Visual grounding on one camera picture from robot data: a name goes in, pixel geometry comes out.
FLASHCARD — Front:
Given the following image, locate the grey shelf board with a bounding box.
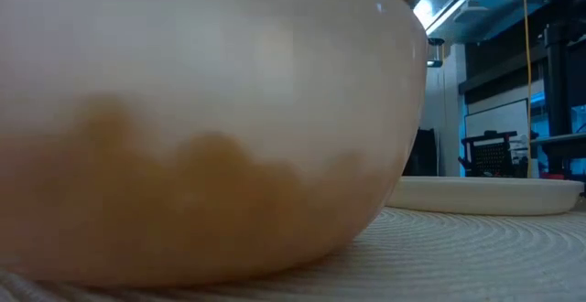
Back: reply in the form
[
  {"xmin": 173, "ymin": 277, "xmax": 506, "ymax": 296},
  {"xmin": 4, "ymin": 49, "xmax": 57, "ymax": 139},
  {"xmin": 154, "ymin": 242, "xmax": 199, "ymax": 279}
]
[{"xmin": 530, "ymin": 132, "xmax": 586, "ymax": 146}]

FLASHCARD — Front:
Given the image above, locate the white round woven placemat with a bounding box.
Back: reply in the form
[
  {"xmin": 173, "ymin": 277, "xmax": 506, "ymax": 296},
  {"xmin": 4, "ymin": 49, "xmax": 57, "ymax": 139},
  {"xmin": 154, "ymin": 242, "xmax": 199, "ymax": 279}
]
[{"xmin": 0, "ymin": 206, "xmax": 586, "ymax": 302}]

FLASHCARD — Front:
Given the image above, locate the white round plate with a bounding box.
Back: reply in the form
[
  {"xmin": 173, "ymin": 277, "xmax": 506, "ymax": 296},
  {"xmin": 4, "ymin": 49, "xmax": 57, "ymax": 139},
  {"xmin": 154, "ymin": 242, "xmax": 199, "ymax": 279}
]
[{"xmin": 386, "ymin": 175, "xmax": 585, "ymax": 216}]

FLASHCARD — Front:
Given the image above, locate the hanging cylindrical lamp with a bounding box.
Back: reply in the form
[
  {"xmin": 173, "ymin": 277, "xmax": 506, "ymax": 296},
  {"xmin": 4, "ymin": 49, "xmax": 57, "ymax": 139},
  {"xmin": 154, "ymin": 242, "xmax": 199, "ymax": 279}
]
[{"xmin": 427, "ymin": 37, "xmax": 446, "ymax": 69}]

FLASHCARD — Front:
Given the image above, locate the yellow extension cable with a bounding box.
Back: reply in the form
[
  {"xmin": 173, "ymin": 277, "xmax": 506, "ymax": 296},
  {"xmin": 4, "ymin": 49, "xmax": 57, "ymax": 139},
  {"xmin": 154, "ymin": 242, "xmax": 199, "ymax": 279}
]
[{"xmin": 522, "ymin": 0, "xmax": 534, "ymax": 178}]

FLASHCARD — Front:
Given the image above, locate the golden cereal puffs heap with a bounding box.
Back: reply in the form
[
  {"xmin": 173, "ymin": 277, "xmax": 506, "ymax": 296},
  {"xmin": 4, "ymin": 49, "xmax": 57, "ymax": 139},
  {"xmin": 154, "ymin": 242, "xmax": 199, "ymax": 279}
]
[{"xmin": 0, "ymin": 93, "xmax": 404, "ymax": 286}]

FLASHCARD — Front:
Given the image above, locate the black upright case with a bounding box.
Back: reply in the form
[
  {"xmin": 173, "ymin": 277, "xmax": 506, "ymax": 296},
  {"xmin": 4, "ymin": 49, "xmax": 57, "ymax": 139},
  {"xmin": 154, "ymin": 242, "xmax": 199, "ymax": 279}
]
[{"xmin": 402, "ymin": 127, "xmax": 439, "ymax": 178}]

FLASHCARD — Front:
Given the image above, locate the whiteboard with black frame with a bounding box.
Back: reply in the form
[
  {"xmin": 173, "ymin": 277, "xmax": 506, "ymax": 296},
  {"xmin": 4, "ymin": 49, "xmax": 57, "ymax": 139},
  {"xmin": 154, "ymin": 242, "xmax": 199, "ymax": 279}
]
[{"xmin": 464, "ymin": 98, "xmax": 531, "ymax": 146}]

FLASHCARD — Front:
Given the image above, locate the black perforated rack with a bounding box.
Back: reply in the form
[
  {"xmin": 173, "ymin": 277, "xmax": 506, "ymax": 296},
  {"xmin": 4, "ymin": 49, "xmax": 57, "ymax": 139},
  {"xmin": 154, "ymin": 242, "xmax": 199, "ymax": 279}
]
[{"xmin": 459, "ymin": 130, "xmax": 532, "ymax": 178}]

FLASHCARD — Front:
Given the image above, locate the translucent pink plastic bowl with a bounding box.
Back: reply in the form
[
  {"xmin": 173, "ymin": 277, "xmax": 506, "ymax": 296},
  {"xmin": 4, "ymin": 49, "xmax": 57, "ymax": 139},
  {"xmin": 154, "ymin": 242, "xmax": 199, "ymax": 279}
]
[{"xmin": 0, "ymin": 0, "xmax": 430, "ymax": 289}]

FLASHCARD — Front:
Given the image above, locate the bright ceiling light panel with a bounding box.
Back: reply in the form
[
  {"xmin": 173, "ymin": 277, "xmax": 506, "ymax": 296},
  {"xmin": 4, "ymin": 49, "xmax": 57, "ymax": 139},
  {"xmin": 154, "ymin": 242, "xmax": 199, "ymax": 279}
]
[{"xmin": 414, "ymin": 0, "xmax": 469, "ymax": 36}]

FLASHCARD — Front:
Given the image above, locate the black vertical pillar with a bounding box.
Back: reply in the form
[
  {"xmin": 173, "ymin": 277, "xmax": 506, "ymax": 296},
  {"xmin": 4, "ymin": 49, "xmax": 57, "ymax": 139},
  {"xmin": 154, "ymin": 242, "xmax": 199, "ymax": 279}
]
[{"xmin": 543, "ymin": 20, "xmax": 572, "ymax": 175}]

